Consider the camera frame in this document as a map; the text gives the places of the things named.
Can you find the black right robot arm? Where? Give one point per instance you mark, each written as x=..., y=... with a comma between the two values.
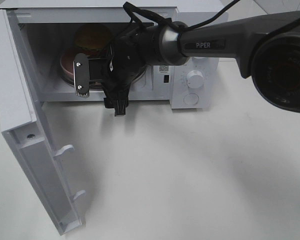
x=266, y=49

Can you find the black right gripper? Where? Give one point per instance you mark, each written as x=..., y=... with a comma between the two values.
x=125, y=66

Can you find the glass microwave turntable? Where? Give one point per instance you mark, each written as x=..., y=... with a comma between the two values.
x=140, y=75

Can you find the white warning label sticker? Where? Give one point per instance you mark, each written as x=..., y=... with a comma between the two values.
x=163, y=69

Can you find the round white door button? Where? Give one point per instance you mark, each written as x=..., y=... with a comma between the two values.
x=191, y=99

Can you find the pink round plate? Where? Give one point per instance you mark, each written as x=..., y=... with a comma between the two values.
x=68, y=56

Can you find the white microwave oven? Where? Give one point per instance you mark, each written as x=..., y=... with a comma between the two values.
x=55, y=135

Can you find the white timer knob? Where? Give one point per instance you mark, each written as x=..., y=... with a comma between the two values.
x=195, y=79

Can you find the burger with lettuce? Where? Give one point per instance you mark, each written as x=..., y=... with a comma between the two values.
x=92, y=36

